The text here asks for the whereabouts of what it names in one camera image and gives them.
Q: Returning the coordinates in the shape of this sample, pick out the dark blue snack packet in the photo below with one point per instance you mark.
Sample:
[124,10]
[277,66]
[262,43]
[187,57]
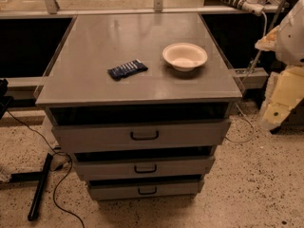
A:
[127,69]

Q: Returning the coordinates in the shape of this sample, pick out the grey top drawer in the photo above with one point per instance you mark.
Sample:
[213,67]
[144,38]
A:
[94,129]

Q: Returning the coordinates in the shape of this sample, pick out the grey drawer cabinet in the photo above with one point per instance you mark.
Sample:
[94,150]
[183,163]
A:
[98,43]

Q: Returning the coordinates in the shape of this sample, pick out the grey middle drawer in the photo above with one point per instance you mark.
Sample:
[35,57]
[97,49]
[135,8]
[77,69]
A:
[147,163]

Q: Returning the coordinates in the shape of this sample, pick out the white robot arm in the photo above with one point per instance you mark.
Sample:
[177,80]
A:
[287,42]

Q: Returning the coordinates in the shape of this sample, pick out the grey aluminium frame rail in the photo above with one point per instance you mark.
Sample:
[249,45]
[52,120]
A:
[245,80]

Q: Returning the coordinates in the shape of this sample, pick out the grey bottom drawer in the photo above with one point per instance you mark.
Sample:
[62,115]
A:
[145,188]

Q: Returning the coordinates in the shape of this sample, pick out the grey drawer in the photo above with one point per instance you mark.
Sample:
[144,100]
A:
[94,129]
[145,188]
[147,163]

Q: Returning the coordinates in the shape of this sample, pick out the black metal stand leg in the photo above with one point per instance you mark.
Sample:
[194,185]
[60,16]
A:
[41,177]

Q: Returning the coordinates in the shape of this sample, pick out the white power strip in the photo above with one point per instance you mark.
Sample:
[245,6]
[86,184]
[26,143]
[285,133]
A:
[251,6]

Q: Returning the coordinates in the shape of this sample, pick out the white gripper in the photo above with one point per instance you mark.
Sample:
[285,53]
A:
[292,38]

